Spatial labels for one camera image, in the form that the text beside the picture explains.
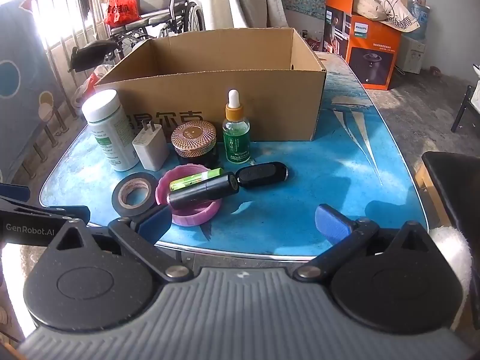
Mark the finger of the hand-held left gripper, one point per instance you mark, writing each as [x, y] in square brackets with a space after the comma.
[15, 192]
[71, 213]

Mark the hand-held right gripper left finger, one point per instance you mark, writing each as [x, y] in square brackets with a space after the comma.
[155, 220]

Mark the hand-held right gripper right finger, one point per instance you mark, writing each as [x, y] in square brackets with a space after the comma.
[330, 222]

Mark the pink round lid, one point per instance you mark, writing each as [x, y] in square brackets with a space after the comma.
[195, 216]

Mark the black electrical tape roll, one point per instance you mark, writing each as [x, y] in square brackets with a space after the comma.
[117, 198]

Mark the black cylindrical tube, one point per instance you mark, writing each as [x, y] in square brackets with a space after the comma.
[202, 191]

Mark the green tube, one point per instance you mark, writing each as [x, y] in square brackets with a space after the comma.
[195, 178]

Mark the white charger plug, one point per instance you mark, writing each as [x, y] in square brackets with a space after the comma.
[150, 150]

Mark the black key fob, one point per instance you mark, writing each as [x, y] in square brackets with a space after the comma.
[262, 174]

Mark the white bottle green label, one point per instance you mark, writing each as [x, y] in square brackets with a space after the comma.
[108, 138]

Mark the dark jar rose-gold lid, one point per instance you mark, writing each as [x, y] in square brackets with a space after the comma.
[193, 135]

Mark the green dropper bottle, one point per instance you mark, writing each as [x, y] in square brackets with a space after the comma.
[237, 142]

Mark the brown cardboard box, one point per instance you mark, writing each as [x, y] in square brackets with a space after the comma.
[281, 101]

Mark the white fuzzy cloth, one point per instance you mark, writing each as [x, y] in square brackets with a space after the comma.
[455, 255]

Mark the black stool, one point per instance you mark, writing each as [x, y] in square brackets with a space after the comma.
[453, 180]

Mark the white red plastic bag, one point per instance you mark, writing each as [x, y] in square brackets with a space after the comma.
[90, 82]

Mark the black wheelchair footrest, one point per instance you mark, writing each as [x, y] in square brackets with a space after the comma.
[92, 52]

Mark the orange cardboard box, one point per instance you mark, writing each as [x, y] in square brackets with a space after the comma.
[369, 56]

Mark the white water dispenser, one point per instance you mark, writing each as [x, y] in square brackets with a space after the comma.
[412, 54]

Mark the water jug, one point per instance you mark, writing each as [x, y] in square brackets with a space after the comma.
[420, 18]

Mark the black metal frame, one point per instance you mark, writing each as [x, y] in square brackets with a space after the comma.
[462, 107]

